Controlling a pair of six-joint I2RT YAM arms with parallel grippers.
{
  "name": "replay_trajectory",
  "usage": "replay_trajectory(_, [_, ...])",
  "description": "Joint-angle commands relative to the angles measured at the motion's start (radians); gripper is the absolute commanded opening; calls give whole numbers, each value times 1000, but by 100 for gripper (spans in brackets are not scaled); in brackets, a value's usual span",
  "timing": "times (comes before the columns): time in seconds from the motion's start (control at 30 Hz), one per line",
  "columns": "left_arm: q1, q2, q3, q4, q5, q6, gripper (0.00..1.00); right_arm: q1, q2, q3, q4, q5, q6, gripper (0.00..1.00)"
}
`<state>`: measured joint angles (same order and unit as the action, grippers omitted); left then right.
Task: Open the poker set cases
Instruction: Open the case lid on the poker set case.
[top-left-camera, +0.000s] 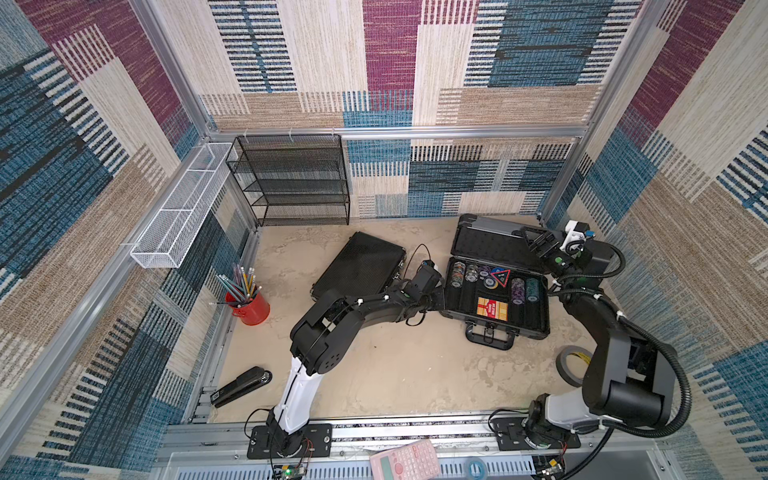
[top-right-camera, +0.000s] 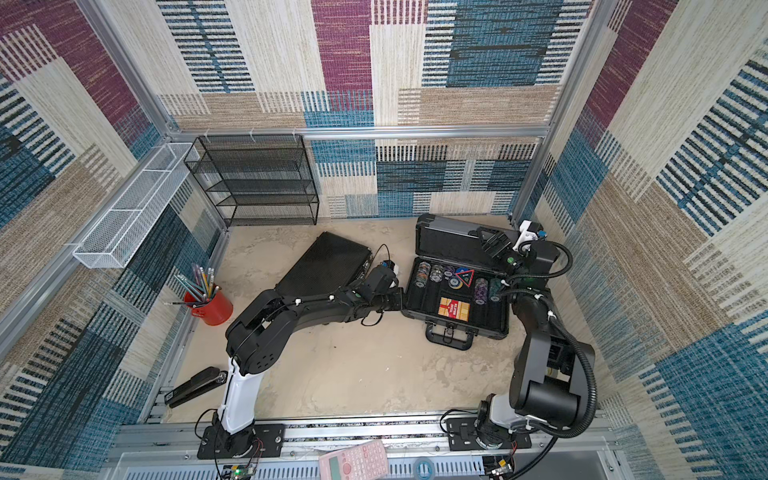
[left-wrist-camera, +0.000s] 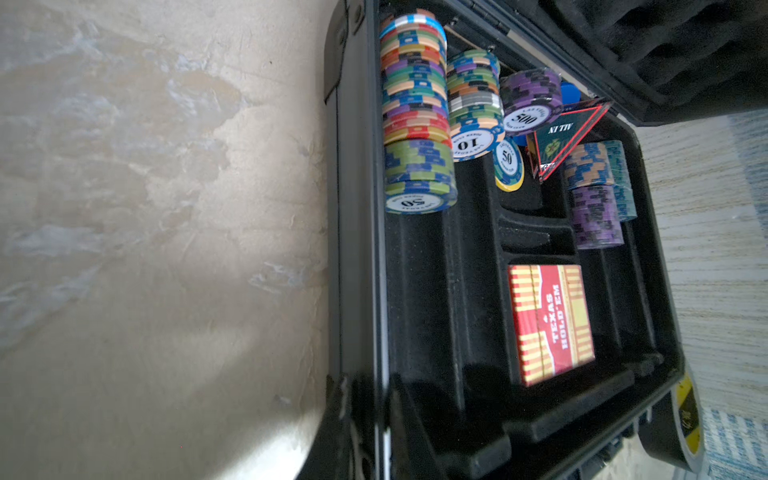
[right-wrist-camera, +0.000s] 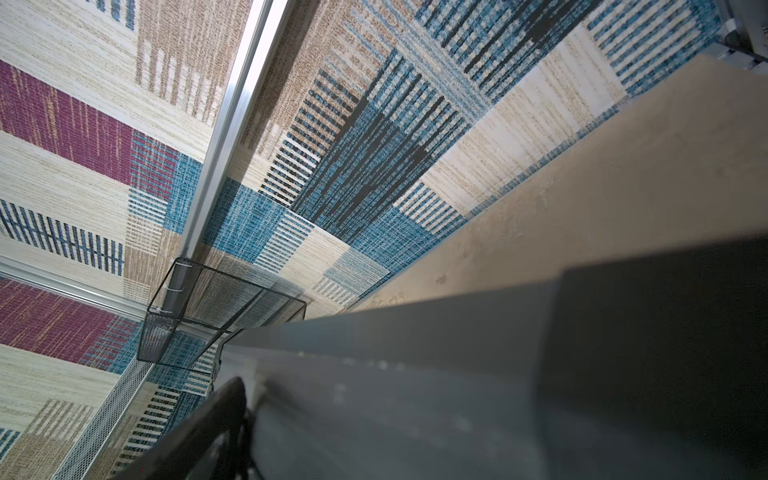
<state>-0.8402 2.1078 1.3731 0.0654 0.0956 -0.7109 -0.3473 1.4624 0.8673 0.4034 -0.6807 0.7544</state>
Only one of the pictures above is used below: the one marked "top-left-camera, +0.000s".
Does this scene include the grey poker set case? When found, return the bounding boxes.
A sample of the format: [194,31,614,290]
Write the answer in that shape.
[440,214,551,351]

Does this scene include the black poker set case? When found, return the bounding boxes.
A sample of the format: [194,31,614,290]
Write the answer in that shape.
[310,231,406,301]

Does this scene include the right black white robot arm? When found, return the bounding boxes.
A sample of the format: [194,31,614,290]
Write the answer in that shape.
[520,221,693,449]

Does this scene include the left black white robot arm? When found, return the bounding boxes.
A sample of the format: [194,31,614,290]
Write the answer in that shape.
[266,260,443,456]

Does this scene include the triangular dealer button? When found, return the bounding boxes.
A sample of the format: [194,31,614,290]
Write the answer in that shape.
[490,268,511,287]

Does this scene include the red playing card box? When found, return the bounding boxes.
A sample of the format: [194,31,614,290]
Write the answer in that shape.
[476,297,508,322]

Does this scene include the black yellow tape roll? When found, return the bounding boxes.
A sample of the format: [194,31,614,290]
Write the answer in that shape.
[555,345,592,387]

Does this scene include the pink calculator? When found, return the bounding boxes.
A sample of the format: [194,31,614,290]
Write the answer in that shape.
[370,439,441,480]

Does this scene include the blue tape roll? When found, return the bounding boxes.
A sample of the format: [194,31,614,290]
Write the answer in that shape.
[464,457,488,480]

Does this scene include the black mesh shelf rack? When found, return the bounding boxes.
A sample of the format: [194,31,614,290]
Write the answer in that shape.
[227,134,351,227]

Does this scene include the red pencil cup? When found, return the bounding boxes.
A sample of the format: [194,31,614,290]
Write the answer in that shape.
[225,290,271,326]

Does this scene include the bundle of coloured pencils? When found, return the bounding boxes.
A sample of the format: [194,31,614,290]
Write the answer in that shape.
[214,264,260,307]

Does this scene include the black stapler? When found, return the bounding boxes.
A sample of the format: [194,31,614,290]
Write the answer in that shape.
[210,366,273,408]

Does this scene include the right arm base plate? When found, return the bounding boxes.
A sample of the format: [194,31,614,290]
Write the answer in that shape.
[490,416,581,451]

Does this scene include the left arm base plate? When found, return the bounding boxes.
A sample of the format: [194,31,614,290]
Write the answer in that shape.
[246,423,333,462]

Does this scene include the white wire mesh basket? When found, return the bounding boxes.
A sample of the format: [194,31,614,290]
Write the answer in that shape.
[130,143,232,269]

